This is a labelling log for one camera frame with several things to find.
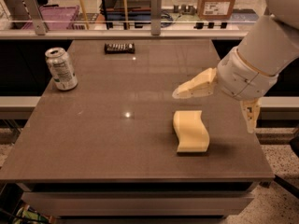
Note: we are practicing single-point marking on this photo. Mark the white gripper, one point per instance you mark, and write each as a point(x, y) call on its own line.
point(244, 76)

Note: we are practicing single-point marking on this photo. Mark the yellow wavy sponge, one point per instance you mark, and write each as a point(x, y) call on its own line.
point(191, 132)

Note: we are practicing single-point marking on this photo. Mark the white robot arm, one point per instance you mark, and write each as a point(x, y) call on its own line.
point(273, 41)

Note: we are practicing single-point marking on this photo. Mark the silver 7up can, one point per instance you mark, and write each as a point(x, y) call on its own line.
point(61, 69)

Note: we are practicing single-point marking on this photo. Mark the cardboard box with label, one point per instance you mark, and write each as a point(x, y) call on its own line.
point(215, 9)

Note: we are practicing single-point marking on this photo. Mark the dark snack bar wrapper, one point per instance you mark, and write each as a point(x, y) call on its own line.
point(116, 48)

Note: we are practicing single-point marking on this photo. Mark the yellow pole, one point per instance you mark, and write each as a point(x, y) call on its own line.
point(84, 14)

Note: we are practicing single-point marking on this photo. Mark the purple plastic crate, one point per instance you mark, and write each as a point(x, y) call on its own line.
point(59, 18)

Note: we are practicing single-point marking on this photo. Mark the green bag on floor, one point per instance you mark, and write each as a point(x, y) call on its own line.
point(27, 216)

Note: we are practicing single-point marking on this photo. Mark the middle metal rail bracket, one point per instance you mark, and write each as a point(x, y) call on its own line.
point(155, 14)

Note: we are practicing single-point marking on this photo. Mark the metal rail bracket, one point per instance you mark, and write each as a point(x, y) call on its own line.
point(40, 26)
point(155, 14)

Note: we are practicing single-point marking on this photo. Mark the left metal rail bracket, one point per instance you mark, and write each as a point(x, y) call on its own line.
point(40, 26)

